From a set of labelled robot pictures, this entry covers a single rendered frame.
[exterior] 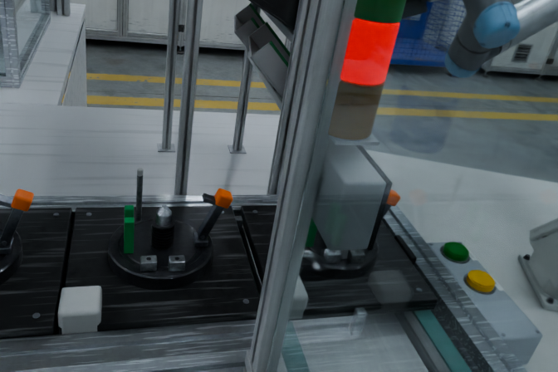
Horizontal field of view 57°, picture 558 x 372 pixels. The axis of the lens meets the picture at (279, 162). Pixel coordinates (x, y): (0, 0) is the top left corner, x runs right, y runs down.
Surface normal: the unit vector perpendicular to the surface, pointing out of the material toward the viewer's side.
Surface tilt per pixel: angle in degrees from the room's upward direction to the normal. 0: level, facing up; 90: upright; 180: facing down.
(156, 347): 0
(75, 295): 0
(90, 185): 0
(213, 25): 90
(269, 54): 90
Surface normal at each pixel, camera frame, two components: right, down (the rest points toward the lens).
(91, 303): 0.15, -0.87
